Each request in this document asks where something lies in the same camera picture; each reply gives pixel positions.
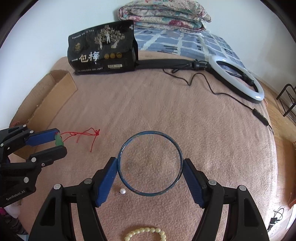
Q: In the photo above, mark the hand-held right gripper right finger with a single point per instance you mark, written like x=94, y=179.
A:
x=193, y=183

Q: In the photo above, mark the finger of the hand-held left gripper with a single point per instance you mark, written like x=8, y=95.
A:
x=53, y=153
x=41, y=138

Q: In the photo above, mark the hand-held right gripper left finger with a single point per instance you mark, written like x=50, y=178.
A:
x=107, y=183

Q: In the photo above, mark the cardboard box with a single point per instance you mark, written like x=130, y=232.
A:
x=62, y=88

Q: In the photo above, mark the dark thin bangle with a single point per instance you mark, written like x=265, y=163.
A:
x=150, y=132

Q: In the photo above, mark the small pearl earring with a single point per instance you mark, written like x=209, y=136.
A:
x=122, y=191

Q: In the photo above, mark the dark patterned cloth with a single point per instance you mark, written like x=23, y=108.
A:
x=9, y=224

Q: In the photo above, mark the pink blanket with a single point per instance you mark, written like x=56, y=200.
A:
x=161, y=104

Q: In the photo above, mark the black snack bag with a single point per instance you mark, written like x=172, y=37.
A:
x=101, y=51

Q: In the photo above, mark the black metal clothes rack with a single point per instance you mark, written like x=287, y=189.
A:
x=280, y=92

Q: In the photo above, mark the blue checkered bed sheet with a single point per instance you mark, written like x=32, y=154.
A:
x=185, y=44

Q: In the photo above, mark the folded floral quilt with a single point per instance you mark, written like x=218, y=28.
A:
x=161, y=14

